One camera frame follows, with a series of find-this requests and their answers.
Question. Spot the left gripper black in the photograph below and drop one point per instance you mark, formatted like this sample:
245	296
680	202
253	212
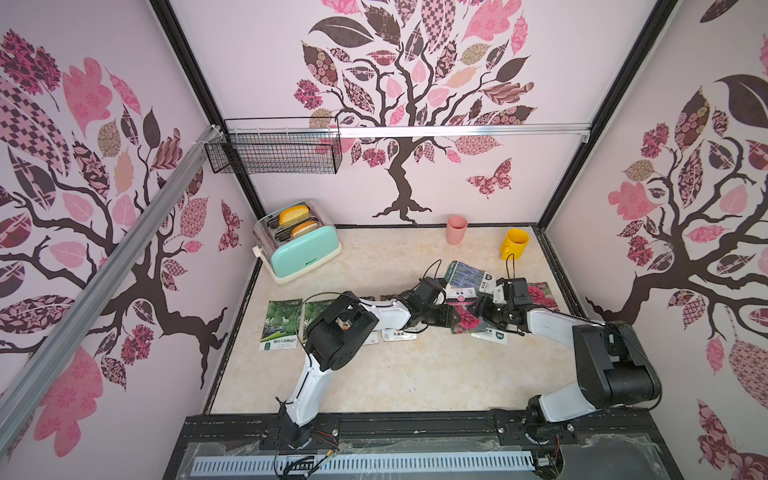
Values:
445	318

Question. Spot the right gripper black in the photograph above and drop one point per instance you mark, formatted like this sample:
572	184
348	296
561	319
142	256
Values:
488	306

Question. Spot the pink flower seed packet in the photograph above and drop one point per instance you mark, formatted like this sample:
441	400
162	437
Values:
463	321

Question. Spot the lavender seed packet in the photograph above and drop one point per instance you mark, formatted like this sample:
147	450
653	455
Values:
490	334
461	276

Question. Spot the marigold seed packet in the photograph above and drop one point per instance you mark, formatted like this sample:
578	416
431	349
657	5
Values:
399	333
373	337

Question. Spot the green plant seed packet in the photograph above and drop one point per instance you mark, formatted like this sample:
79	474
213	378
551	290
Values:
281	325

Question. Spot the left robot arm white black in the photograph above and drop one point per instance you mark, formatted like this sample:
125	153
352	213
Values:
336	335

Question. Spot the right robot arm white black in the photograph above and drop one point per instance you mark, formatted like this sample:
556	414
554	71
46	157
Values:
612	368

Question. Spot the pink flower packet right edge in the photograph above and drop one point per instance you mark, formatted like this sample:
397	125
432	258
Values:
541	295

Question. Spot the yellow mug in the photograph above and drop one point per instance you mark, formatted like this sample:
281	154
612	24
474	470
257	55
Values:
514	244

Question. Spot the pink cup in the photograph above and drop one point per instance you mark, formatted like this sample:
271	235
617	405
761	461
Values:
456	227

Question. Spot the toast slice front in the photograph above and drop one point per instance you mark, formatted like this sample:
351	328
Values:
304	228

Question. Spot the toast slice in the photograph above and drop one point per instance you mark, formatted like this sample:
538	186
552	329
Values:
304	228
293	215

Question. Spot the mint green toaster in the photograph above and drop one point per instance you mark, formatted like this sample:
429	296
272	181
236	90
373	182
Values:
286	258

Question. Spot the toast slice rear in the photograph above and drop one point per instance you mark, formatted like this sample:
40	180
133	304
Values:
293	215

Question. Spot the white vented cable duct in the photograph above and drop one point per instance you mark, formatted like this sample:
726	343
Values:
311	466

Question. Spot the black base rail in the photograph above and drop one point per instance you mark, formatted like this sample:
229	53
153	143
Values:
619	443

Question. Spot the black wire basket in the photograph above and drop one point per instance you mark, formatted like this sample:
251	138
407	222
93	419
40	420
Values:
283	144

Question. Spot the aluminium rail back wall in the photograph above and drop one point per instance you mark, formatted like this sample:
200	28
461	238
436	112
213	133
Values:
422	131

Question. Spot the aluminium rail wall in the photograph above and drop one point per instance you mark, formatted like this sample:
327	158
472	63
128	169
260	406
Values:
38	374
422	131

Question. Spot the aluminium rail left wall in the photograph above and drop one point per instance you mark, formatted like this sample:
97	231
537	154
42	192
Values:
38	374

